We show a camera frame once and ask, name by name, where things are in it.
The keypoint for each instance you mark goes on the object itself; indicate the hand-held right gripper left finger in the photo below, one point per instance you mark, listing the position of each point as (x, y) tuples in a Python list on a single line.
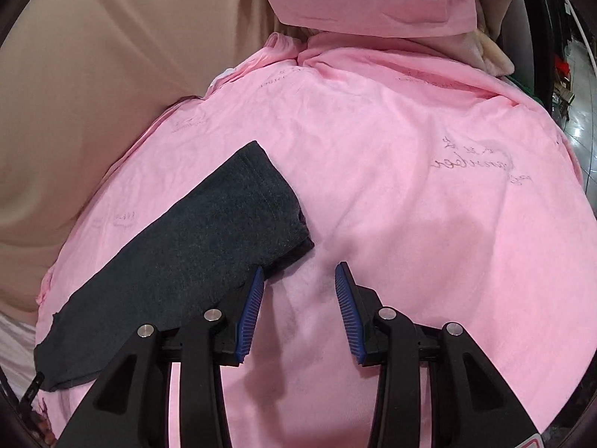
[(249, 308)]

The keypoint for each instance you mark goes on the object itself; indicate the beige plush blanket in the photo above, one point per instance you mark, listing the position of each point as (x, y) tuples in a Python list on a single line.
[(496, 51)]

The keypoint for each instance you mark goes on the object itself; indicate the pink bed sheet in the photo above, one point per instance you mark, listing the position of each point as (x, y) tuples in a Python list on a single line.
[(419, 196)]

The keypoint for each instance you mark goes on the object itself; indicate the dark grey pants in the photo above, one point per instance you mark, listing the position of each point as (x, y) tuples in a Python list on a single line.
[(186, 261)]

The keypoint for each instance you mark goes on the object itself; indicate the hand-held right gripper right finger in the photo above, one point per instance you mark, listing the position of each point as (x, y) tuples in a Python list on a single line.
[(347, 308)]

